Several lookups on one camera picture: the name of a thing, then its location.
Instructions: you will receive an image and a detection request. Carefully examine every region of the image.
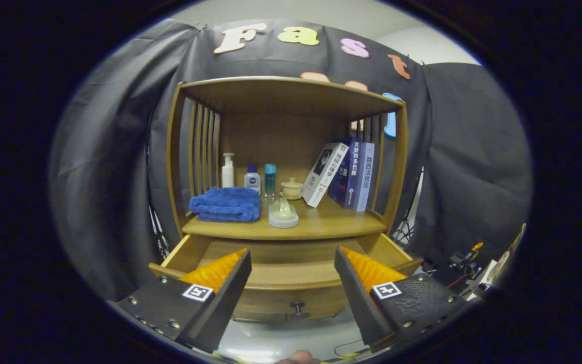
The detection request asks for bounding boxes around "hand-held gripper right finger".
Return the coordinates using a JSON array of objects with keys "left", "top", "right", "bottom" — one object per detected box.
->
[{"left": 334, "top": 246, "right": 468, "bottom": 353}]

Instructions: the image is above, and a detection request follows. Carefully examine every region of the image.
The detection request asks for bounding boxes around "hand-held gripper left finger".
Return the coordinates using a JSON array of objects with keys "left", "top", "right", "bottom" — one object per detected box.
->
[{"left": 107, "top": 248, "right": 253, "bottom": 354}]

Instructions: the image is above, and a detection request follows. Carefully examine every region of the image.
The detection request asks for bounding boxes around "wooden drawer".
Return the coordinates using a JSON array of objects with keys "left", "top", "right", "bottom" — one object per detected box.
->
[{"left": 149, "top": 233, "right": 424, "bottom": 324}]

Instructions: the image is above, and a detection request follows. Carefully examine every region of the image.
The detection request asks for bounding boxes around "wooden countertop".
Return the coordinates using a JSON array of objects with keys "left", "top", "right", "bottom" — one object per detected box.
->
[{"left": 182, "top": 195, "right": 389, "bottom": 241}]

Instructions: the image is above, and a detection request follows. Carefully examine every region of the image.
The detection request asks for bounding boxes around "wooden cabinet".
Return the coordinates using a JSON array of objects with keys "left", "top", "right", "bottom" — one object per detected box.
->
[{"left": 166, "top": 76, "right": 409, "bottom": 324}]

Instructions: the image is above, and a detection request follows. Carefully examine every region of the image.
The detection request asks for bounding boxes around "blue folded towel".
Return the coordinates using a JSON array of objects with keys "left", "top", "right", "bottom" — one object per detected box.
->
[{"left": 188, "top": 187, "right": 262, "bottom": 223}]

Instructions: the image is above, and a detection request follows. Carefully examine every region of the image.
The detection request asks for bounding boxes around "black tripod stand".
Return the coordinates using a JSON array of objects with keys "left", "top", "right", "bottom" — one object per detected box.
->
[{"left": 147, "top": 116, "right": 170, "bottom": 261}]

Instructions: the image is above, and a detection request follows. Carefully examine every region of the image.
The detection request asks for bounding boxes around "pale blue book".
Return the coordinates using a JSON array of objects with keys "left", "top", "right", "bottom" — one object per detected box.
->
[{"left": 355, "top": 142, "right": 375, "bottom": 212}]

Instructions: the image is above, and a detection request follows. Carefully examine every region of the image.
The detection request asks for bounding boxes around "dark blue book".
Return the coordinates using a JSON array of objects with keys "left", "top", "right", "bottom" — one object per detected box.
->
[{"left": 328, "top": 138, "right": 363, "bottom": 209}]

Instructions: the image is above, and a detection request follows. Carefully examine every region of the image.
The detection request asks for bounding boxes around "white bottle with blue cap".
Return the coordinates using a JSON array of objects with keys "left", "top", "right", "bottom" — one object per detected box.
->
[{"left": 244, "top": 163, "right": 262, "bottom": 196}]

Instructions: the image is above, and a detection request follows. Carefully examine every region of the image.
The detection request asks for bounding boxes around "beige lidded teacup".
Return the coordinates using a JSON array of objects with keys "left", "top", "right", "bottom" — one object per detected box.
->
[{"left": 279, "top": 177, "right": 304, "bottom": 201}]

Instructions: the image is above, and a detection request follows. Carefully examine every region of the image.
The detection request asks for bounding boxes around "white book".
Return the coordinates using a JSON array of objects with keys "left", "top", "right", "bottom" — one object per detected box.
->
[{"left": 302, "top": 142, "right": 350, "bottom": 208}]

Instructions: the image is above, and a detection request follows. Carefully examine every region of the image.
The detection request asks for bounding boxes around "white pump bottle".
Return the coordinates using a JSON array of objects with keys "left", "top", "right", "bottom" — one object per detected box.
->
[{"left": 221, "top": 153, "right": 235, "bottom": 189}]

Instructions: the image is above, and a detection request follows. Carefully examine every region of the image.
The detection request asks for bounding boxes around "clear blue bottle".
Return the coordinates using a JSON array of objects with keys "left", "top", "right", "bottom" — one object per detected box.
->
[{"left": 264, "top": 163, "right": 277, "bottom": 200}]

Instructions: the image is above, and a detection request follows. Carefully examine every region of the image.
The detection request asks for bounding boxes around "black device with wires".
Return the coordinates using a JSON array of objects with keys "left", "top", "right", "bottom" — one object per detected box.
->
[{"left": 432, "top": 242, "right": 489, "bottom": 294}]

